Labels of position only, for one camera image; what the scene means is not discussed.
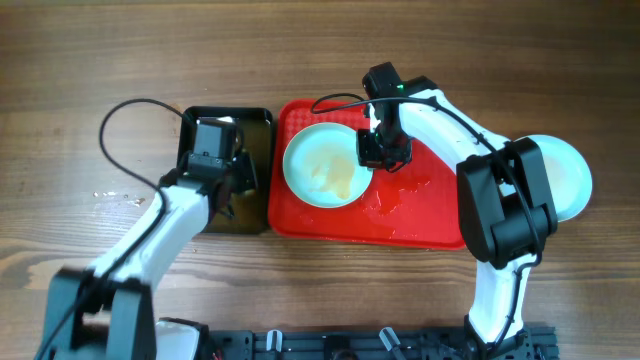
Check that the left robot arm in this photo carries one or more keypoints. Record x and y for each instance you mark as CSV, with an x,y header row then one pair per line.
x,y
105,311

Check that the red plastic tray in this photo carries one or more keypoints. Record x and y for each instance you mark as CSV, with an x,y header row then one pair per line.
x,y
413,207

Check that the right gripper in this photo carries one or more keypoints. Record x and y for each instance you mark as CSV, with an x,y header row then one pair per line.
x,y
367,157

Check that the black rectangular water basin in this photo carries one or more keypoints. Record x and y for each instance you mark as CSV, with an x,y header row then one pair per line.
x,y
255,135

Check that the light blue plate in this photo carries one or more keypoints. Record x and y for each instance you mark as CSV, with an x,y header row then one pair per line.
x,y
568,173
320,166

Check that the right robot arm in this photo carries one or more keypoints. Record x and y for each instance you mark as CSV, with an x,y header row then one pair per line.
x,y
506,210

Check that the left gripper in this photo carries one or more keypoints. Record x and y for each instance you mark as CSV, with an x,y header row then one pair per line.
x,y
246,178

